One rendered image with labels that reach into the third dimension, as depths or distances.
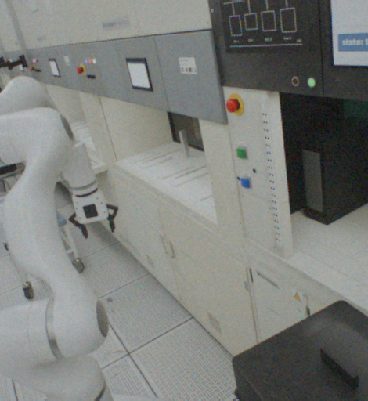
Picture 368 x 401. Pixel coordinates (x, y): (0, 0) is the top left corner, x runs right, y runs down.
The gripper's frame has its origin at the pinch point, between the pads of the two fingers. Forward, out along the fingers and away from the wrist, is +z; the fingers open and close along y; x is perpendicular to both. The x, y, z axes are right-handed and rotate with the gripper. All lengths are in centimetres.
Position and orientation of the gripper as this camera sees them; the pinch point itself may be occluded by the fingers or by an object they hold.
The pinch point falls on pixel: (99, 231)
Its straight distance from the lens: 141.6
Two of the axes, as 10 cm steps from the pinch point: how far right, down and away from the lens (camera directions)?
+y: 9.8, -2.2, 0.1
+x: -1.1, -4.1, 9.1
